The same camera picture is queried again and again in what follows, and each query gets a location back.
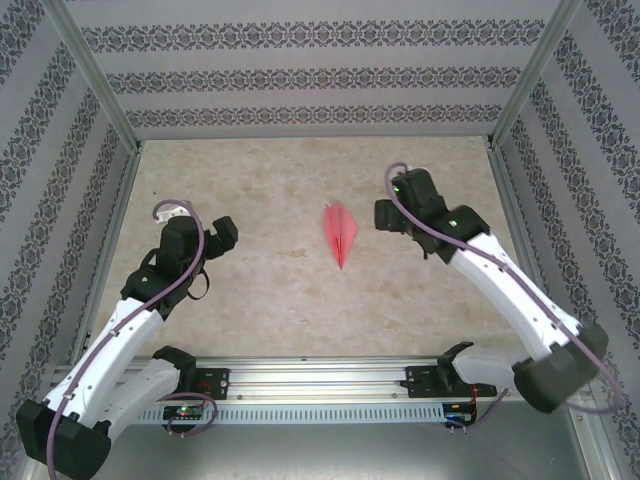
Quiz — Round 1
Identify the aluminium frame post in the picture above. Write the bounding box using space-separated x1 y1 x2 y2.
488 0 599 151
42 0 141 151

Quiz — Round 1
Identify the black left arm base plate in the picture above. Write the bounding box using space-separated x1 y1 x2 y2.
169 367 231 401

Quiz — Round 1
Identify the left controller board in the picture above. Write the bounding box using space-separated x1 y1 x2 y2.
163 405 204 420

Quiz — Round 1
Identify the aluminium mounting rail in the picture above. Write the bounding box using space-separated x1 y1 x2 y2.
49 355 591 401

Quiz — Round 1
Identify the controller board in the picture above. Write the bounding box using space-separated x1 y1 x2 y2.
444 402 479 426
163 405 204 420

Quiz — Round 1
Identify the slotted grey cable duct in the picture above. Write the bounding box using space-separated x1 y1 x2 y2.
134 403 447 424

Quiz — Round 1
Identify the right controller board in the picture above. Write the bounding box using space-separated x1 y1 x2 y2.
444 402 479 426

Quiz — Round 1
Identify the pink square paper sheet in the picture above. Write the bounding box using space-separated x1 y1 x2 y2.
322 201 360 271

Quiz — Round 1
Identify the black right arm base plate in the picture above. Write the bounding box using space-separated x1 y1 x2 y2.
405 364 501 400

